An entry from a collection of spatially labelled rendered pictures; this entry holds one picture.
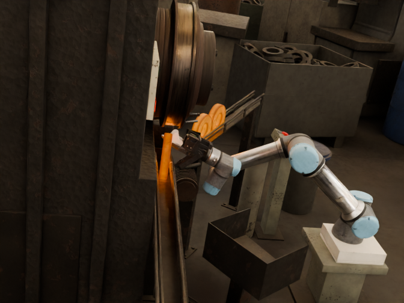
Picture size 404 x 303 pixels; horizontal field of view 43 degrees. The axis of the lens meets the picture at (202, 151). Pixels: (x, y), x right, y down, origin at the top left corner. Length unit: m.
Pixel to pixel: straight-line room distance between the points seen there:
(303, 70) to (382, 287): 1.94
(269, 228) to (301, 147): 1.04
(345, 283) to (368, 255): 0.20
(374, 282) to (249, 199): 0.81
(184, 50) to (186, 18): 0.12
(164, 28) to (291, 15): 4.46
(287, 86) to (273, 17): 2.36
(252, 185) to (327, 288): 0.69
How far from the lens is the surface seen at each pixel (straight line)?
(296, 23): 6.10
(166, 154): 1.96
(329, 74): 4.39
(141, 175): 1.60
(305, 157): 2.14
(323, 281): 2.58
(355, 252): 2.48
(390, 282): 3.06
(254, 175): 2.84
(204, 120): 2.48
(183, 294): 1.50
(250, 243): 1.86
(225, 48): 4.63
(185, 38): 1.76
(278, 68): 4.11
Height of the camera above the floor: 1.59
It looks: 23 degrees down
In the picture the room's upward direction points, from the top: 9 degrees clockwise
